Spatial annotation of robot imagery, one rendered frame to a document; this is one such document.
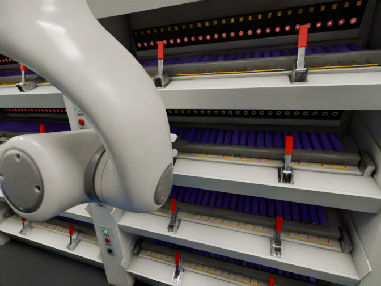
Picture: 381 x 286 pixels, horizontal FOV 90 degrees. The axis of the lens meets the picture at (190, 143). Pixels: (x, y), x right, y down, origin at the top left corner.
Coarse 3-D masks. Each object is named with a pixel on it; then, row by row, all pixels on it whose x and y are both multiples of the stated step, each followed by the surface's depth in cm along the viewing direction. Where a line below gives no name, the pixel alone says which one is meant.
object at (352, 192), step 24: (168, 120) 60; (192, 120) 58; (216, 120) 55; (240, 120) 53; (264, 120) 51; (288, 120) 49; (312, 120) 47; (336, 120) 46; (360, 120) 43; (360, 144) 42; (192, 168) 46; (216, 168) 45; (240, 168) 44; (264, 168) 43; (360, 168) 38; (240, 192) 43; (264, 192) 41; (288, 192) 39; (312, 192) 37; (336, 192) 35; (360, 192) 35
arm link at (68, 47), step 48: (0, 0) 12; (48, 0) 13; (0, 48) 13; (48, 48) 13; (96, 48) 14; (96, 96) 13; (144, 96) 16; (144, 144) 16; (96, 192) 19; (144, 192) 18
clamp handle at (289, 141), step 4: (288, 136) 38; (292, 136) 38; (288, 140) 38; (292, 140) 38; (288, 144) 38; (292, 144) 38; (288, 148) 38; (292, 148) 38; (288, 152) 38; (288, 156) 38; (288, 160) 38; (288, 164) 38; (284, 168) 39; (288, 168) 38
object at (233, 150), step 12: (192, 144) 49; (204, 144) 49; (216, 144) 48; (204, 156) 47; (240, 156) 46; (252, 156) 45; (264, 156) 44; (276, 156) 43; (300, 156) 41; (312, 156) 41; (324, 156) 40; (336, 156) 39; (348, 156) 39; (336, 168) 39
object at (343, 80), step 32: (352, 0) 38; (160, 32) 52; (192, 32) 49; (224, 32) 47; (256, 32) 45; (288, 32) 44; (320, 32) 42; (352, 32) 40; (160, 64) 40; (192, 64) 43; (224, 64) 41; (256, 64) 39; (288, 64) 37; (320, 64) 36; (352, 64) 34; (192, 96) 39; (224, 96) 37; (256, 96) 35; (288, 96) 34; (320, 96) 32; (352, 96) 31
